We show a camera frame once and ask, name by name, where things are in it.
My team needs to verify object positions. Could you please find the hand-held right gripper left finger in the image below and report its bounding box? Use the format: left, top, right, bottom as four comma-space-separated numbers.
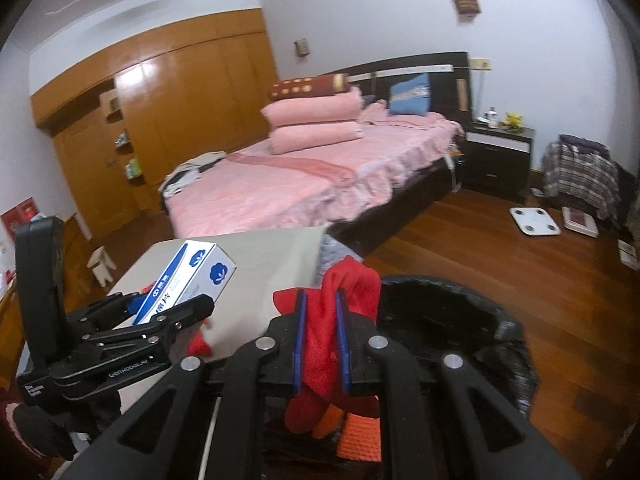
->
62, 287, 308, 480

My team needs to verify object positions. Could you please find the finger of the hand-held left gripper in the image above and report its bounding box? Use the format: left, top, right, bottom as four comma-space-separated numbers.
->
80, 294, 216, 358
65, 291, 143, 333

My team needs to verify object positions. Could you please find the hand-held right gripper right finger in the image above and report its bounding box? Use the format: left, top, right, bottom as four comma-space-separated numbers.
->
334, 290, 583, 480

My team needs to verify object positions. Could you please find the blue and white box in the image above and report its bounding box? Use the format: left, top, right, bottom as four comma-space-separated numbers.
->
133, 240, 237, 326

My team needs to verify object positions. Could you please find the bin with black bag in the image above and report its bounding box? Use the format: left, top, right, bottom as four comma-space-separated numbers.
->
260, 275, 539, 480

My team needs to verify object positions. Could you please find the person's left hand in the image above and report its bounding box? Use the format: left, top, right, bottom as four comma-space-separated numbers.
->
12, 390, 121, 461

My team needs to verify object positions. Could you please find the small red cloth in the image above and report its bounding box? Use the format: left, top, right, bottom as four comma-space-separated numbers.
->
187, 329, 213, 358

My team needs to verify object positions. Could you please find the small white stool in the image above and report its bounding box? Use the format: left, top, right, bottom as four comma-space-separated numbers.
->
86, 246, 119, 289

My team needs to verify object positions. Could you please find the grey patterned cloth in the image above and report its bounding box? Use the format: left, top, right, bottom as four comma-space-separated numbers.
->
314, 234, 362, 288

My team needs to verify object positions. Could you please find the orange box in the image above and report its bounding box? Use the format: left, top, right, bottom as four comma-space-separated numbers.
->
312, 402, 382, 462

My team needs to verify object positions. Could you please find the pile of grey clothes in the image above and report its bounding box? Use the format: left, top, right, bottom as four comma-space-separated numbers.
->
159, 150, 229, 197

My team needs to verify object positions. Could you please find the bed with pink bedspread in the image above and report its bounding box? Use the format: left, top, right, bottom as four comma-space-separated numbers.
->
160, 51, 473, 257

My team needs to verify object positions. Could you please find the folded pink blanket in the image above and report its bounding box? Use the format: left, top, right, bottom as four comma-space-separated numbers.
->
269, 121, 365, 157
260, 86, 363, 129

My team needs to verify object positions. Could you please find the wooden wardrobe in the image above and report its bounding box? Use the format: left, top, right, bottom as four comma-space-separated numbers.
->
30, 7, 281, 242

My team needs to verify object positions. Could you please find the white bathroom scale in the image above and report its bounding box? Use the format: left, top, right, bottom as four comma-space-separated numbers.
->
509, 205, 555, 236

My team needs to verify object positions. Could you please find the rumpled pink sheet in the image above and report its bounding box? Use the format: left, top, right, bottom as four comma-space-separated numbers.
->
357, 100, 446, 130

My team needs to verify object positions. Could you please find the dark nightstand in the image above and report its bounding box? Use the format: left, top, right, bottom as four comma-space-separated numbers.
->
460, 121, 536, 206

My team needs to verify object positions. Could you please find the brown dotted bolster pillow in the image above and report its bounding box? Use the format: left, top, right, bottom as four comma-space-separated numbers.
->
270, 73, 352, 102

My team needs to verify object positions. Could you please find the blue cushion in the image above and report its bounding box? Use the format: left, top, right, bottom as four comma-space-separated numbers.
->
387, 73, 432, 116

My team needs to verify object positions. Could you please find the white framed tray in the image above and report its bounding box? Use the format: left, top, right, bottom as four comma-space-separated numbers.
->
561, 205, 600, 239

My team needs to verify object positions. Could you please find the chair with plaid clothes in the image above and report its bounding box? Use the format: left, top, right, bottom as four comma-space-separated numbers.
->
542, 134, 624, 222

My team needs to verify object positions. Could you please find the white paper sheet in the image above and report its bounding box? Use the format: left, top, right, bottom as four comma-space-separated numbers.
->
617, 239, 640, 266

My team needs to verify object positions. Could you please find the red wall poster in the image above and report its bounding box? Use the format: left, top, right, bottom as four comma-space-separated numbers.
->
0, 196, 42, 243

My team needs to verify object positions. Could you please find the hanging white cable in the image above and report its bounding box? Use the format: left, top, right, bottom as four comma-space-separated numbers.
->
445, 147, 464, 194

